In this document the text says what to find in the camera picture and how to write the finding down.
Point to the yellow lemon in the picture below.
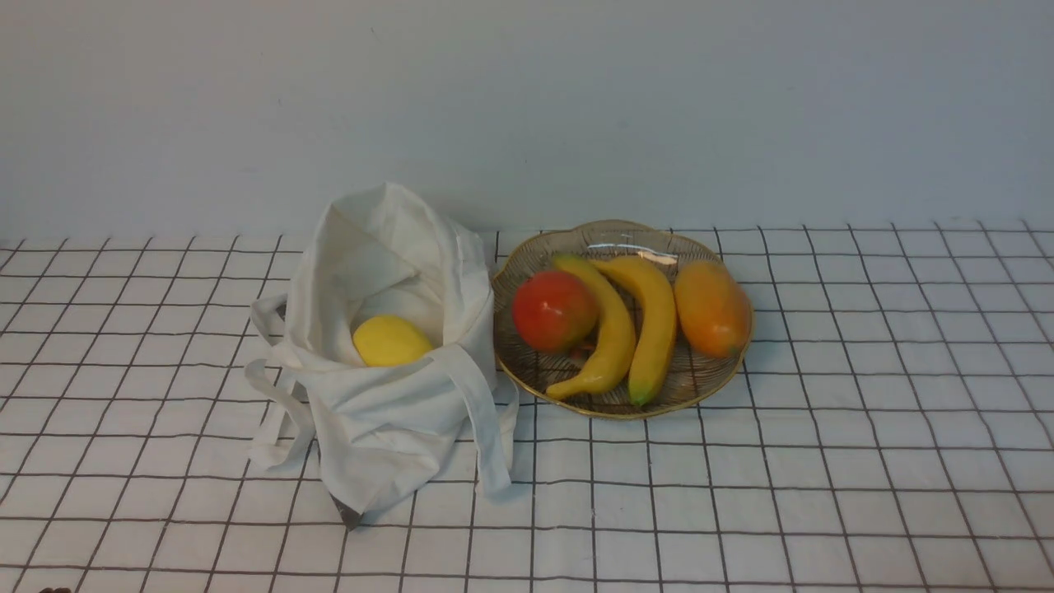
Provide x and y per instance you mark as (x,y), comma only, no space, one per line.
(390,341)

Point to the white cloth tote bag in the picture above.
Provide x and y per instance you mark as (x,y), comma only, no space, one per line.
(383,432)

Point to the red apple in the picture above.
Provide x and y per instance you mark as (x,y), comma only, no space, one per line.
(553,311)

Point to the left yellow banana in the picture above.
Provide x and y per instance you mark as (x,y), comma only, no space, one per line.
(616,340)

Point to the yellow banana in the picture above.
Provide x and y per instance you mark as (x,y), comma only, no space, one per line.
(616,340)
(655,346)

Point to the right yellow banana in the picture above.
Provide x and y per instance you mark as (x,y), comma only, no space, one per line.
(655,346)

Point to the orange mango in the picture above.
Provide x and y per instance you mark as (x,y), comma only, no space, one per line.
(714,312)

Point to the white black-grid tablecloth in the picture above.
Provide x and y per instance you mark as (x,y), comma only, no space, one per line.
(891,431)

